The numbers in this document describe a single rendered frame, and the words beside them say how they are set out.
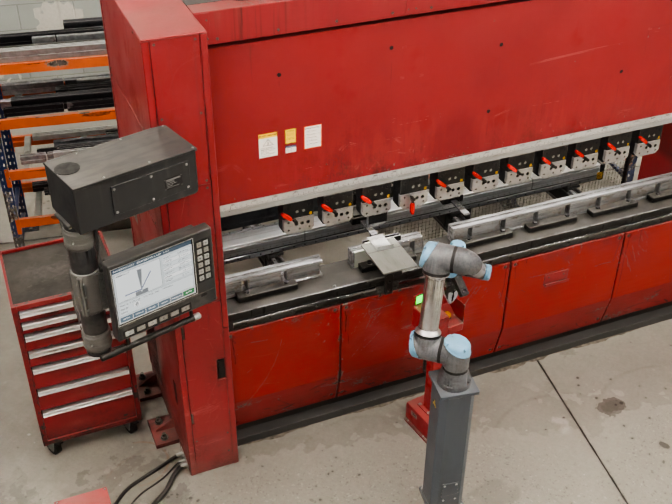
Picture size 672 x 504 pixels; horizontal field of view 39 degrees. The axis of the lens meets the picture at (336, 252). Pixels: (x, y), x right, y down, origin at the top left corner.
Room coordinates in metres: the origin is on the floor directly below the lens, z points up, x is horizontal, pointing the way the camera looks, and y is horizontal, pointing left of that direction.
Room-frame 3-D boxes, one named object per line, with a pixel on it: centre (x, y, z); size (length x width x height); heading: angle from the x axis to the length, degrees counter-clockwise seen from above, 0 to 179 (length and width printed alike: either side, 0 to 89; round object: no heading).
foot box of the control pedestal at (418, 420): (3.60, -0.52, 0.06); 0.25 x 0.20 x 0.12; 32
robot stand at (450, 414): (3.11, -0.53, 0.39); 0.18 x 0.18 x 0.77; 14
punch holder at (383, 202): (3.88, -0.18, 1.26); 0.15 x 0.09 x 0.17; 113
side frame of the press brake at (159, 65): (3.68, 0.77, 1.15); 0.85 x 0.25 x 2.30; 23
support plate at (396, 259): (3.76, -0.26, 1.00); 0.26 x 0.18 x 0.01; 23
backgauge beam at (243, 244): (4.33, -0.45, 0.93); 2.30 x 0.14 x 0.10; 113
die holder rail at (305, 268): (3.68, 0.31, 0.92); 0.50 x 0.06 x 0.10; 113
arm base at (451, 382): (3.11, -0.53, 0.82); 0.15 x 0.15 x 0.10
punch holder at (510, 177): (4.20, -0.91, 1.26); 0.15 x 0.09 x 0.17; 113
